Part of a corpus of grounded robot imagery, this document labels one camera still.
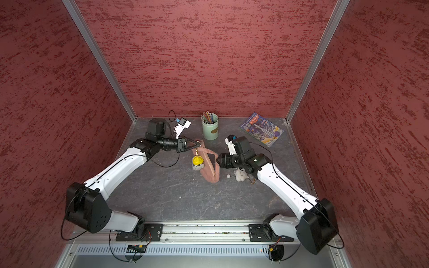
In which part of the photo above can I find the coloured pencils bundle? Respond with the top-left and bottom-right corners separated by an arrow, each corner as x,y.
201,111 -> 214,125

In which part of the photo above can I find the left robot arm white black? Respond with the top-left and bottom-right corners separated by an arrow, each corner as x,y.
64,118 -> 201,240

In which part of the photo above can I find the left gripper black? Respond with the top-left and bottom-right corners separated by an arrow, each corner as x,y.
158,133 -> 200,153

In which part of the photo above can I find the aluminium front rail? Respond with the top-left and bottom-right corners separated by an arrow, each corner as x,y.
68,220 -> 343,245

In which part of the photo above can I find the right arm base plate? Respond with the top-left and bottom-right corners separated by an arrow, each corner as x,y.
248,224 -> 294,243

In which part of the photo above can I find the corner aluminium post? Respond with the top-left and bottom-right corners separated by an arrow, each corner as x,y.
286,0 -> 350,125
62,0 -> 137,124

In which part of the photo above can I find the white fluffy sheep charm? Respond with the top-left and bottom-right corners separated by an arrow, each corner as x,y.
226,169 -> 250,182

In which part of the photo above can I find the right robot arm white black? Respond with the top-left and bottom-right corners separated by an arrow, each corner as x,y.
216,135 -> 339,255

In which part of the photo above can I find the left corner aluminium post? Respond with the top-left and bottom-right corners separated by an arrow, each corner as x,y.
62,0 -> 137,124

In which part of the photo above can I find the yellow blue plush charm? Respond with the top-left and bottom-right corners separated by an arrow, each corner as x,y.
192,155 -> 204,170

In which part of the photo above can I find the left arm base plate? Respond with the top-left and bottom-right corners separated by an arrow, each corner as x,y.
115,223 -> 164,242

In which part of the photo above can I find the right corner aluminium post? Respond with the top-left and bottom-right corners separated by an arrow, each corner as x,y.
286,0 -> 350,125

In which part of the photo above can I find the colourful comic book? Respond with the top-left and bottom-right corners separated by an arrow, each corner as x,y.
240,112 -> 284,147

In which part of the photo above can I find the mint green pencil cup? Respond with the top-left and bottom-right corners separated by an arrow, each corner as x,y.
201,113 -> 219,141

